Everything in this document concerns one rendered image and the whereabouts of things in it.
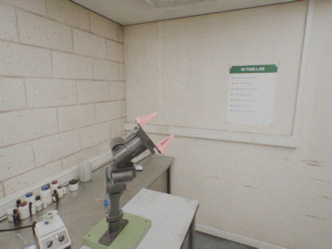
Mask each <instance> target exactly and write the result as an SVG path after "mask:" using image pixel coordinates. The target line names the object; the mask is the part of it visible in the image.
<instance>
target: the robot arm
mask: <svg viewBox="0 0 332 249"><path fill-rule="evenodd" d="M158 113H159V112H155V113H153V114H151V115H148V116H144V117H139V118H136V120H135V122H136V124H137V125H138V126H139V128H137V126H135V127H134V128H133V129H134V132H135V133H134V132H133V133H132V134H130V135H129V136H128V137H126V140H124V139H123V138H122V137H119V136H117V137H114V138H113V139H112V140H111V141H110V147H111V151H112V155H113V158H114V159H113V164H109V166H104V181H105V193H106V194H108V197H109V205H108V207H107V212H106V222H108V230H107V231H106V232H105V233H104V234H103V235H102V236H101V238H100V239H99V240H98V243H100V244H102V245H105V246H109V245H110V244H111V243H112V242H113V241H114V239H115V238H116V237H117V236H118V235H119V233H120V232H121V231H122V230H123V229H124V228H125V226H126V225H127V224H128V220H127V219H123V218H122V217H123V215H124V213H123V210H122V209H120V197H121V195H122V194H124V191H126V183H129V182H132V180H133V178H135V177H136V169H135V166H134V164H133V162H131V161H132V160H133V159H134V158H135V157H138V156H139V155H141V154H142V153H143V152H145V151H146V150H147V149H148V150H149V151H150V152H151V154H152V155H154V154H155V153H156V152H155V150H153V149H154V148H156V149H157V151H158V152H159V153H160V154H161V153H162V154H164V153H165V151H166V149H167V147H168V145H169V143H170V142H171V140H172V139H173V137H174V134H172V135H170V136H169V137H167V138H166V139H164V140H163V141H161V142H160V143H158V144H157V145H155V144H154V143H153V141H152V140H151V139H150V137H149V136H148V135H147V134H146V133H145V131H144V130H143V129H142V126H144V125H145V124H146V123H147V122H148V121H150V120H151V119H152V118H153V117H155V116H156V115H157V114H158Z"/></svg>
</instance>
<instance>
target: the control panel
mask: <svg viewBox="0 0 332 249"><path fill-rule="evenodd" d="M62 234H63V235H64V236H65V239H64V241H62V242H60V241H58V237H59V236H61V235H62ZM56 236H57V237H56ZM52 238H53V239H52ZM51 239H52V241H53V245H52V246H51V247H49V248H48V247H46V243H47V242H48V241H50V240H51ZM69 242H70V241H69V238H68V235H67V233H66V230H63V231H61V232H59V233H57V234H55V235H52V236H50V237H48V238H46V239H44V240H41V243H42V247H43V249H57V248H59V247H61V246H63V245H65V244H67V243H69Z"/></svg>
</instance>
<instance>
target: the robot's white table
mask: <svg viewBox="0 0 332 249"><path fill-rule="evenodd" d="M198 207H199V201H196V200H192V199H188V198H183V197H179V196H175V195H170V194H166V193H162V192H157V191H153V190H149V189H144V188H142V189H141V190H140V191H139V192H138V193H137V194H136V195H135V196H134V197H133V198H132V199H131V200H130V201H129V202H128V203H127V204H126V205H125V206H124V207H123V208H122V210H123V211H124V212H127V213H130V214H134V215H137V216H140V217H144V218H147V219H150V220H152V226H151V228H150V229H149V231H148V232H147V234H146V235H145V236H144V238H143V239H142V241H141V242H140V244H139V245H138V247H137V248H136V249H181V248H182V246H183V243H184V240H185V239H186V236H187V234H188V249H195V229H196V212H197V210H198Z"/></svg>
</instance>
